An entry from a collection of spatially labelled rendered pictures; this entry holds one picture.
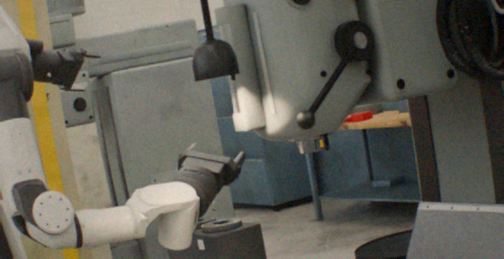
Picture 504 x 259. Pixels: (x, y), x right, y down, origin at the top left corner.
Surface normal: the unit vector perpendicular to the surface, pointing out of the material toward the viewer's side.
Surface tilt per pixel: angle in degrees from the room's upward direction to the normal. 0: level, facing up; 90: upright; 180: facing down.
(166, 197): 31
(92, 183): 90
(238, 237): 90
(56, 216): 75
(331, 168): 90
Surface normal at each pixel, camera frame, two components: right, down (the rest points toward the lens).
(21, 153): 0.41, -0.30
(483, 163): -0.85, 0.18
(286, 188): 0.49, -0.04
